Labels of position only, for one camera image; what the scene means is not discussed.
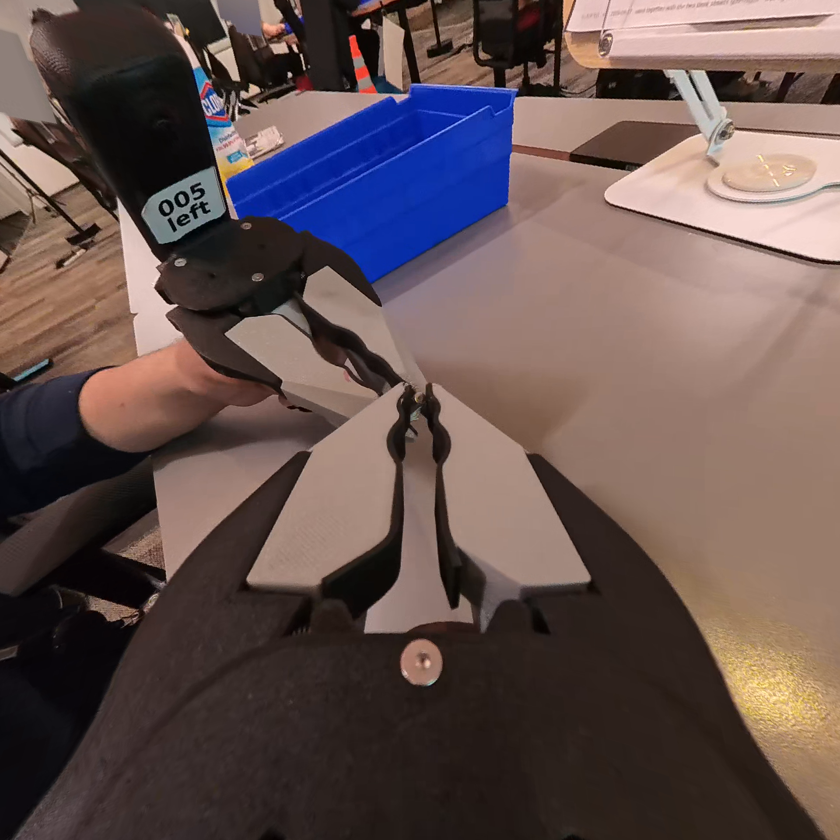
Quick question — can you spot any printed instruction sheet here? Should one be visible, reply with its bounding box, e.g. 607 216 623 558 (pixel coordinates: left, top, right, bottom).
566 0 840 34

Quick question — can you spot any orange traffic cone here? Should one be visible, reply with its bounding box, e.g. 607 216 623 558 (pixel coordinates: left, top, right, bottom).
348 34 378 95

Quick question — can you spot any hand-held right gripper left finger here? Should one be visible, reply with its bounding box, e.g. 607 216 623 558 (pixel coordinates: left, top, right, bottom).
246 384 406 597

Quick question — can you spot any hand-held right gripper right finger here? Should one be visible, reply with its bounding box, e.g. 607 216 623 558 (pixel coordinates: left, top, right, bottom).
427 384 592 609

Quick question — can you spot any person's left forearm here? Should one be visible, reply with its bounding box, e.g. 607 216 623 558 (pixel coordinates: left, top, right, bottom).
0 348 198 476

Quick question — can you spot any disinfectant wipes canister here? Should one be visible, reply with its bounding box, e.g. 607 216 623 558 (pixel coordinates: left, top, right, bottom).
192 62 256 188

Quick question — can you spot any blue plastic bin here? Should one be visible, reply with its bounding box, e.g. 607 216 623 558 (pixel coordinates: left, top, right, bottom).
225 84 517 284

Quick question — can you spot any dark desk cable cover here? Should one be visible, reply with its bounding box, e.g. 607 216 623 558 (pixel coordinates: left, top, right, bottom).
570 120 700 172

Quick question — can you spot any person's dark clothing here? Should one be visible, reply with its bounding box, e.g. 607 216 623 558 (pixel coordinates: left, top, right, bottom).
0 591 165 840

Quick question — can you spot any white tablet stand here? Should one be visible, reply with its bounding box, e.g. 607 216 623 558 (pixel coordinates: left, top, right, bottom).
604 29 840 265

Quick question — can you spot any person's left hand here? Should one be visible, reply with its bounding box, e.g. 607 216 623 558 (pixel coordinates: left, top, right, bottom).
174 340 311 421

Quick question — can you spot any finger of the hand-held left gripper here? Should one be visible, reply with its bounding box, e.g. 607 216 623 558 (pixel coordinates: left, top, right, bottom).
223 314 395 422
295 264 429 395

